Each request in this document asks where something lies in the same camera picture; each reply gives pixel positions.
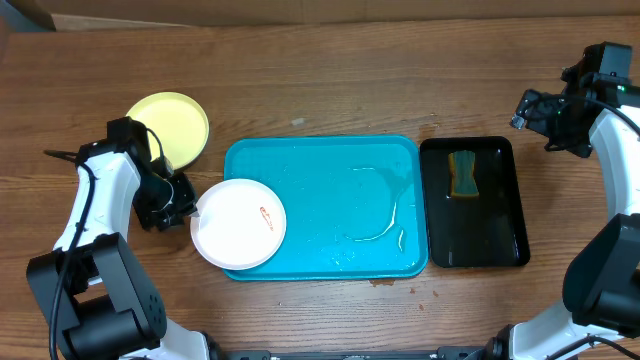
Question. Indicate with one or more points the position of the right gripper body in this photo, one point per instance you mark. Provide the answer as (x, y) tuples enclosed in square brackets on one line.
[(555, 123)]

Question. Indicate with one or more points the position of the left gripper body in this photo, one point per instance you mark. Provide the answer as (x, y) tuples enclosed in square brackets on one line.
[(165, 204)]

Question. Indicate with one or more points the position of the green rimmed plate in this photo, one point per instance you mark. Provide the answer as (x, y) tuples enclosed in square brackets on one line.
[(179, 122)]

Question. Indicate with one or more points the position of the pink rimmed white plate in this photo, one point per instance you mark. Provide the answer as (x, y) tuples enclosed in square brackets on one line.
[(240, 224)]

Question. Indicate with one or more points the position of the green yellow sponge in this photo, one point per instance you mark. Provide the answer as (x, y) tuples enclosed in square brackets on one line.
[(461, 168)]

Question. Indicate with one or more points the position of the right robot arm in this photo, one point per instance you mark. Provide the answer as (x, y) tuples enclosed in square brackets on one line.
[(600, 294)]

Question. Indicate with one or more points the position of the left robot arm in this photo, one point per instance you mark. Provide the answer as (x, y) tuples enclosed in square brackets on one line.
[(96, 297)]

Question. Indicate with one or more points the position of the black plastic tray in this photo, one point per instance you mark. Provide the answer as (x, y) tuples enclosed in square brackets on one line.
[(485, 231)]

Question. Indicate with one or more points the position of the blue plastic tray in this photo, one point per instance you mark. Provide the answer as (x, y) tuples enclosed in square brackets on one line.
[(354, 206)]

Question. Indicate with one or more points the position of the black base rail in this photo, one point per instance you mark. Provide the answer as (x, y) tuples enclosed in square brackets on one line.
[(350, 355)]

